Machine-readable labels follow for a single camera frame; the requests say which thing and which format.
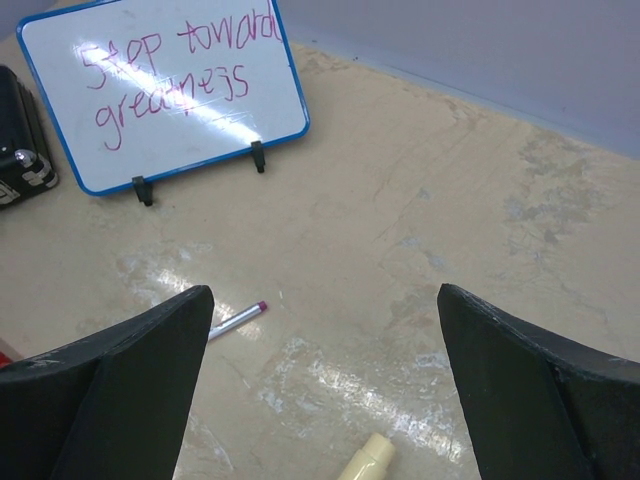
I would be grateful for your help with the black carrying case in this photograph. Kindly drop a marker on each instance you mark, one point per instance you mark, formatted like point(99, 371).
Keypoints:
point(27, 169)

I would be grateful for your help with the purple whiteboard marker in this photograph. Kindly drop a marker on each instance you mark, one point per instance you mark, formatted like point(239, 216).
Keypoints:
point(237, 320)

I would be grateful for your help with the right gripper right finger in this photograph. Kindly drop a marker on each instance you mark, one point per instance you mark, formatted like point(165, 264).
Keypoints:
point(538, 405)

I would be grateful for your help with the red glitter microphone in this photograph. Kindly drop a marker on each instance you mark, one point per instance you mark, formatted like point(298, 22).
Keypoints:
point(4, 359)

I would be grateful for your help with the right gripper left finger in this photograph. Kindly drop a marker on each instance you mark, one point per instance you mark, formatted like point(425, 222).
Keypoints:
point(112, 405)

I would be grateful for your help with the wire whiteboard stand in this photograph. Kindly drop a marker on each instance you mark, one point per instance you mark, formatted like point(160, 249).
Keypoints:
point(144, 189)

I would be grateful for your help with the blue framed whiteboard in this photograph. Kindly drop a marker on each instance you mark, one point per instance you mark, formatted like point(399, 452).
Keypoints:
point(150, 89)

